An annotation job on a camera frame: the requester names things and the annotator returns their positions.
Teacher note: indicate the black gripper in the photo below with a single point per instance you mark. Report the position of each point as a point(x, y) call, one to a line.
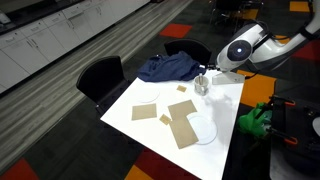
point(211, 67)

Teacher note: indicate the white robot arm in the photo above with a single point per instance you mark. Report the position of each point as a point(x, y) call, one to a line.
point(263, 50)

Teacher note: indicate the white mug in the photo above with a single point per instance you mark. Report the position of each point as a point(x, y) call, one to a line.
point(202, 88)

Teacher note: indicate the black chair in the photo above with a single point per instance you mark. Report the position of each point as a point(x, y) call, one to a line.
point(100, 80)
point(190, 50)

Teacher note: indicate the small cardboard piece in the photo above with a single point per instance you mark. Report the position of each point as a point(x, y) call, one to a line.
point(181, 88)
point(165, 119)

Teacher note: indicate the blue cloth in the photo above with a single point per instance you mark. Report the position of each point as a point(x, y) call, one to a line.
point(170, 68)

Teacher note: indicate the dark background chair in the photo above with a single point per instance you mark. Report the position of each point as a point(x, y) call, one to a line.
point(230, 11)

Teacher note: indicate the white plate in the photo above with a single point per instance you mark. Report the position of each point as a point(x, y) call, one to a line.
point(206, 130)
point(148, 94)

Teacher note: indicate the long large cardboard piece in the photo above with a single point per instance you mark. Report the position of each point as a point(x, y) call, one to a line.
point(183, 131)

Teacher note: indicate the medium square cardboard piece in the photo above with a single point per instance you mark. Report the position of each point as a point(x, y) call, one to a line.
point(144, 111)

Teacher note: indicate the black robot mounting stand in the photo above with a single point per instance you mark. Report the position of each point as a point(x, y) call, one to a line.
point(300, 153)

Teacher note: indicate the white cabinet row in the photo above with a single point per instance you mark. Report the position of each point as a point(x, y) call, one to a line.
point(50, 36)

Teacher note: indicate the white countertop appliance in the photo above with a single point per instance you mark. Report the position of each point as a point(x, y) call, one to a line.
point(4, 18)

